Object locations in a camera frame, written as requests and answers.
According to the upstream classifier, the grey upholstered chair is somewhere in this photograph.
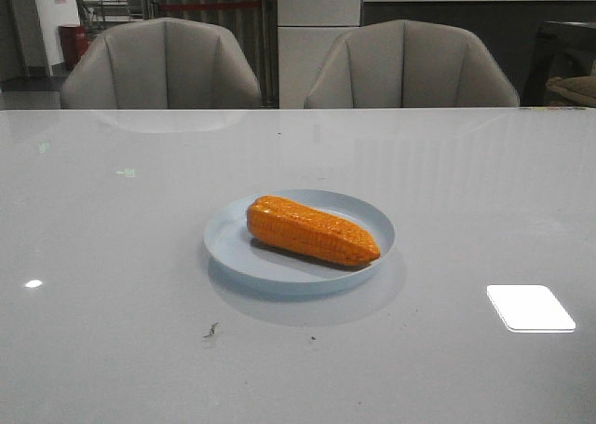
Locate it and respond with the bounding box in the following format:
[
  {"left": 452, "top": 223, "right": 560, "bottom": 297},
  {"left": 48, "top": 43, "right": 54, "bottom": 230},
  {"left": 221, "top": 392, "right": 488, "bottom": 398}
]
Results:
[
  {"left": 60, "top": 18, "right": 262, "bottom": 110},
  {"left": 305, "top": 20, "right": 520, "bottom": 109}
]

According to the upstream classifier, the white refrigerator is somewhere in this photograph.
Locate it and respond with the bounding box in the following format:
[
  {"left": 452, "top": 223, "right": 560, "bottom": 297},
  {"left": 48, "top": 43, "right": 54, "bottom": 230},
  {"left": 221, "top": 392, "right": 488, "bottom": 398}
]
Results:
[{"left": 278, "top": 0, "right": 360, "bottom": 109}]

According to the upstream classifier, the red trash bin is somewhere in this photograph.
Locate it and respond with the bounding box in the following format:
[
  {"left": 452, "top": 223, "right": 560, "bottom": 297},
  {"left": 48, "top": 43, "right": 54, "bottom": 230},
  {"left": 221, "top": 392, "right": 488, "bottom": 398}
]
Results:
[{"left": 58, "top": 24, "right": 89, "bottom": 70}]

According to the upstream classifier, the tan cushioned seat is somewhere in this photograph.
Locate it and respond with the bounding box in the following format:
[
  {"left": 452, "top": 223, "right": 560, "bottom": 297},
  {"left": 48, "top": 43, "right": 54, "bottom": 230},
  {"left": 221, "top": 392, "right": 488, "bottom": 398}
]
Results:
[{"left": 546, "top": 75, "right": 595, "bottom": 107}]

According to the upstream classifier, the metal shelving rack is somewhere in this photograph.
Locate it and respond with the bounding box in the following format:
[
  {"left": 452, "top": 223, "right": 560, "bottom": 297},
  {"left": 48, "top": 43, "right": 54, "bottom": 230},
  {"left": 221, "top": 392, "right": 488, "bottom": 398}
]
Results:
[{"left": 75, "top": 0, "right": 143, "bottom": 33}]

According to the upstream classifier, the light blue round plate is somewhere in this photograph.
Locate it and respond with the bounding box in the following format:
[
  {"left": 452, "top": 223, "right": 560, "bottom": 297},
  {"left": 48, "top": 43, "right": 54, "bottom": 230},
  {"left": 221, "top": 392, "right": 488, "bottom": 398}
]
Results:
[{"left": 204, "top": 188, "right": 396, "bottom": 296}]

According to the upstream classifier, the right grey upholstered chair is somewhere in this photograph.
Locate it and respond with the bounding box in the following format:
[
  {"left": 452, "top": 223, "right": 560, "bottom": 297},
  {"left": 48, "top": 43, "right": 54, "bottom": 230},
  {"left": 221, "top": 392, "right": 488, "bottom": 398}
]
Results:
[{"left": 305, "top": 20, "right": 520, "bottom": 109}]

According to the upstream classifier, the left grey upholstered chair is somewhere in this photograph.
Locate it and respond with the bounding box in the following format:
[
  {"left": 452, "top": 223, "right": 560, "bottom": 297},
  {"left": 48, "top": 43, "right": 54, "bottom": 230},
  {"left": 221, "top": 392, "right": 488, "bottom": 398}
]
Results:
[{"left": 60, "top": 18, "right": 262, "bottom": 110}]

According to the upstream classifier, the red barrier belt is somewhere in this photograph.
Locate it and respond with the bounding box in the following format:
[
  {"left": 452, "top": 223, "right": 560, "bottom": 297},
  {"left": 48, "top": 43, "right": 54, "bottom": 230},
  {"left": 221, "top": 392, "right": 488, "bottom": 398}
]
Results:
[{"left": 157, "top": 0, "right": 264, "bottom": 12}]

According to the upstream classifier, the orange toy corn cob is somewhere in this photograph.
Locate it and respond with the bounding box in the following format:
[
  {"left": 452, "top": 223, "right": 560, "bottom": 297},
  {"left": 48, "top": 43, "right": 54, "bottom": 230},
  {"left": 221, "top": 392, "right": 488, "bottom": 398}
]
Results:
[{"left": 246, "top": 195, "right": 381, "bottom": 267}]

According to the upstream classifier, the dark kitchen counter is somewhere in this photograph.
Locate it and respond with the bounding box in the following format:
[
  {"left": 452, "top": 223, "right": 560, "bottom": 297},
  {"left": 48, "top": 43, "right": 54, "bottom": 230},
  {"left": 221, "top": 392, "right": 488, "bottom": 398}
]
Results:
[{"left": 360, "top": 0, "right": 595, "bottom": 99}]

